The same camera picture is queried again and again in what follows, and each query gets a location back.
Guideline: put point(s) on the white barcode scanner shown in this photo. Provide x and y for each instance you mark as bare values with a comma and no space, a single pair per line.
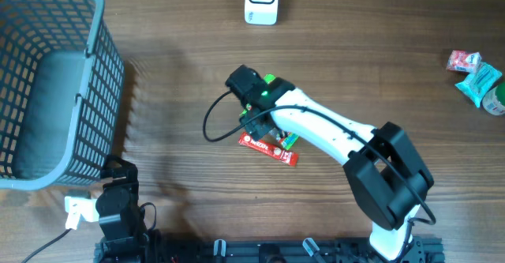
261,12

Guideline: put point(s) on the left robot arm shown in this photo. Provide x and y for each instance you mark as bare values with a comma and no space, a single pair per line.
125,235

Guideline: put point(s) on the small red-white snack packet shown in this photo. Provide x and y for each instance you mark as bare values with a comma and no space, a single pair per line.
463,61

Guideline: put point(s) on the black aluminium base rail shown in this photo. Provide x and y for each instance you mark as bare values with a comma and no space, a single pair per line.
352,250

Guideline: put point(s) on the grey plastic shopping basket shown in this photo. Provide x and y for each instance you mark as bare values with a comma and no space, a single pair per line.
61,87

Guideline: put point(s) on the teal wet wipes pack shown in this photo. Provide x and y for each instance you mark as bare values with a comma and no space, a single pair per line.
477,84

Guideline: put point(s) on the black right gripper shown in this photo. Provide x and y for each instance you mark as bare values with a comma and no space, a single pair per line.
253,127

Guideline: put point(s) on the Haribo gummy candy bag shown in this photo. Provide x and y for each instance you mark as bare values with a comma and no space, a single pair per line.
289,138

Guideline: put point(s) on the green-lidded Knorr jar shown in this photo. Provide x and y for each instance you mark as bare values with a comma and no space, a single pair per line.
493,101

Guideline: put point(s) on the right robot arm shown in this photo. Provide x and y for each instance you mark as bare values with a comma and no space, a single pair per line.
387,176

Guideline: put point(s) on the red chocolate bar wrapper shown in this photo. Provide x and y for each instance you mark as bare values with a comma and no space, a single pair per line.
275,152

